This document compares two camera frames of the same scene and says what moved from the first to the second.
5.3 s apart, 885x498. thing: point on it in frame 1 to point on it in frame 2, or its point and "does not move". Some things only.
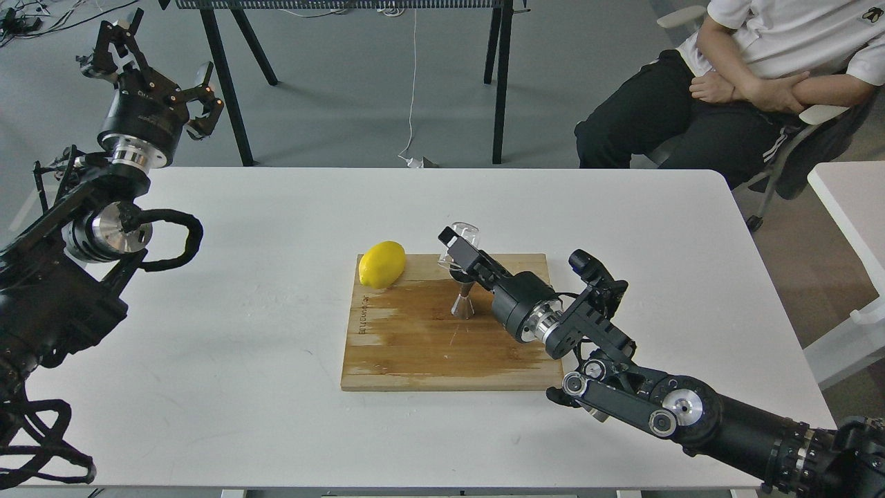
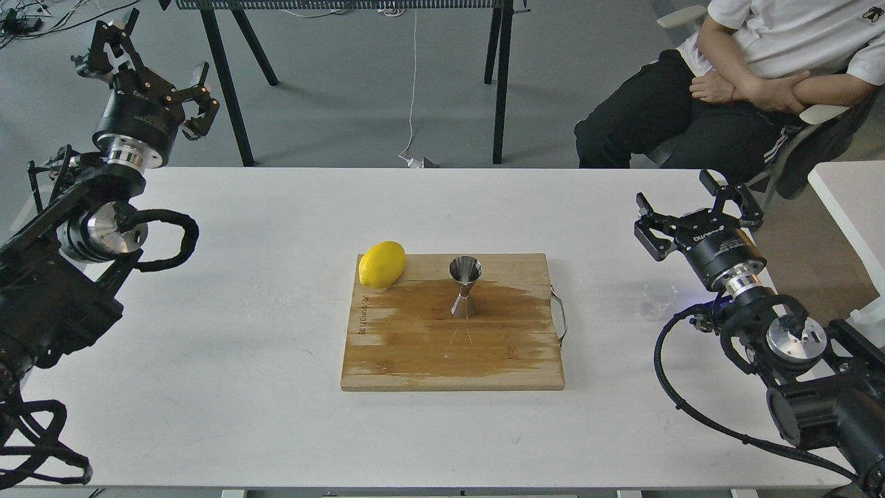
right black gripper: x=514 y=297 to x=716 y=244
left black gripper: x=145 y=123 does not move
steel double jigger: x=462 y=307 does not move
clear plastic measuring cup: x=469 y=232 to x=658 y=296
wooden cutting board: x=404 y=337 does not move
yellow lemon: x=382 y=264 does not move
